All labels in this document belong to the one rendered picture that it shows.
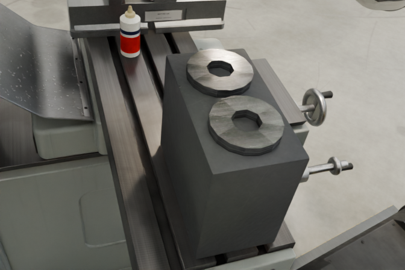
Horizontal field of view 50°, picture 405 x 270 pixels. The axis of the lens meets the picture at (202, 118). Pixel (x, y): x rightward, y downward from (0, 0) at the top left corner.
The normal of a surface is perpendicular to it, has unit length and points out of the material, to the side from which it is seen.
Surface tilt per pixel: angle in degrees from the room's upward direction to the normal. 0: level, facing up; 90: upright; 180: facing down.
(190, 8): 90
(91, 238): 90
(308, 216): 0
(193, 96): 0
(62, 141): 90
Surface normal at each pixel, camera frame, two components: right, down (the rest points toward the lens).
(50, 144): 0.30, 0.69
